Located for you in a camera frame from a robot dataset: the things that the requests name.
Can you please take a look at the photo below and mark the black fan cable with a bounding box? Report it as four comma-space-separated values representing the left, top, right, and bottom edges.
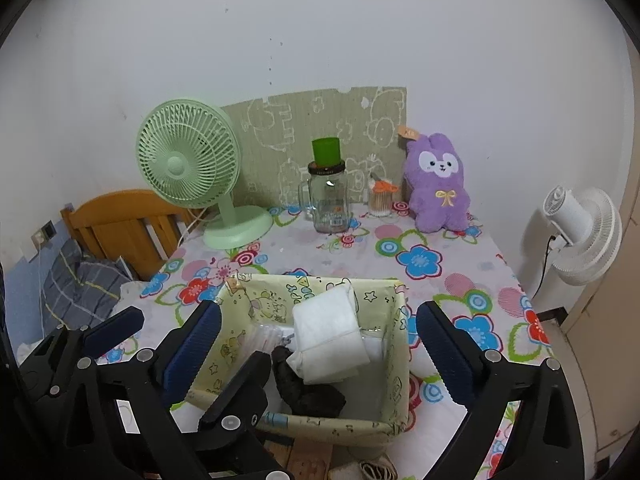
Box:
531, 232, 557, 300

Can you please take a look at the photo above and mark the grey plaid pillow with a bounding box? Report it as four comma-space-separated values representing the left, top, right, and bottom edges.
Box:
42, 237, 136, 331

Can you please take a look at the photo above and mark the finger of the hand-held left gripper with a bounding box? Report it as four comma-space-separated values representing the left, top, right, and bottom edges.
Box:
20, 306, 146, 401
197, 351, 296, 480

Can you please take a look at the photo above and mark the white sock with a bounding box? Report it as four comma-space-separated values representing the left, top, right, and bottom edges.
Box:
334, 452, 399, 480

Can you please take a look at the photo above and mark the floral tablecloth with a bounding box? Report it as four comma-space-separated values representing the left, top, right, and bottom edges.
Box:
95, 202, 561, 480

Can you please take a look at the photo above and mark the green plastic cup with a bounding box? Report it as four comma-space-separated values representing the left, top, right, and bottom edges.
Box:
311, 136, 342, 170

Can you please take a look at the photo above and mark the dark grey sock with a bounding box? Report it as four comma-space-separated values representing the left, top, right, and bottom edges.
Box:
271, 345, 347, 417

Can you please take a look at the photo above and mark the green printed board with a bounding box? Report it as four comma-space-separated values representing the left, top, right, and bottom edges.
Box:
220, 85, 408, 211

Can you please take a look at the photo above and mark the wall socket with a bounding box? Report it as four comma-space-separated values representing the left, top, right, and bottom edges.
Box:
31, 220, 56, 250

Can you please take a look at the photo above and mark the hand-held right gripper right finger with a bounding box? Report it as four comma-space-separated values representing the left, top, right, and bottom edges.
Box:
416, 301, 601, 480

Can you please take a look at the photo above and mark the white standing fan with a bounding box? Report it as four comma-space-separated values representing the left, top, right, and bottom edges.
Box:
530, 186, 623, 301

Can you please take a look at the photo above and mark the yellow printed fabric storage box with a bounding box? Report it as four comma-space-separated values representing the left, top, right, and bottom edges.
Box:
187, 273, 412, 448

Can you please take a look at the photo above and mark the black metal frame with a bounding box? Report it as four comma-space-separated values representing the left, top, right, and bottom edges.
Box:
537, 307, 569, 329

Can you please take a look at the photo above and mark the glass mug jar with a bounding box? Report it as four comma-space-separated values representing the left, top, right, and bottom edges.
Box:
298, 160, 351, 234

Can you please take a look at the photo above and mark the white towel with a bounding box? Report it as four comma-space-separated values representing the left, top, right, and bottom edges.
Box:
291, 286, 371, 386

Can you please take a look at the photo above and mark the cotton swab jar orange lid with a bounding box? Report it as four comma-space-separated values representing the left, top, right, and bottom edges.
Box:
367, 172, 401, 218

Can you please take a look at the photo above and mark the purple plush bunny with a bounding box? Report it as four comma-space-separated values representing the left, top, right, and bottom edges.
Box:
397, 126, 473, 233

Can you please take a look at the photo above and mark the green desk fan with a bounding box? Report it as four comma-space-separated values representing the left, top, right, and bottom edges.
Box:
136, 100, 273, 250

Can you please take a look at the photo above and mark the white fan cable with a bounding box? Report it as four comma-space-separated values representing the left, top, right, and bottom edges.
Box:
177, 207, 208, 249

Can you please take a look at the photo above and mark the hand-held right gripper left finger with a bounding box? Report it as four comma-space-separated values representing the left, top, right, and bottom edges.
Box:
65, 300, 223, 480

